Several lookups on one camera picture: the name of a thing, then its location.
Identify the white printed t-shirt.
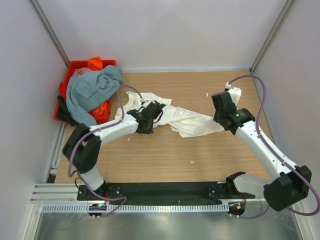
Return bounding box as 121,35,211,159
123,91,224,138

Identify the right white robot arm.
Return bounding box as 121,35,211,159
211,90,312,212

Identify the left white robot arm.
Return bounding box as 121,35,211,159
62,100,166,200

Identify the blue-grey t-shirt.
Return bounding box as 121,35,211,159
66,65,123,127

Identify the orange t-shirt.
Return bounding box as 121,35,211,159
87,56,110,123

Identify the pink t-shirt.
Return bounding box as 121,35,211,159
71,67,92,77

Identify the black t-shirt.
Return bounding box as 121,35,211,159
55,96,78,127

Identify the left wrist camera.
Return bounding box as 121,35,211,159
139,98,155,107

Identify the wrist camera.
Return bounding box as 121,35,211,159
224,82,242,106
139,98,155,107

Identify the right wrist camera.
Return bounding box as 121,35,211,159
224,82,242,106

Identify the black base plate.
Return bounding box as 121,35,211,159
76,181,256,207

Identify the slotted cable duct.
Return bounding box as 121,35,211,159
41,202,230,214

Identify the aluminium frame rail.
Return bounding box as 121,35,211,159
29,163,78,204

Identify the right aluminium frame post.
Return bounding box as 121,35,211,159
249,0,297,74

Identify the aluminium frame post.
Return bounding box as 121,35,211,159
28,0,70,67
249,0,297,74

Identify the left aluminium frame post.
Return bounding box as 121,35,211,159
28,0,70,67

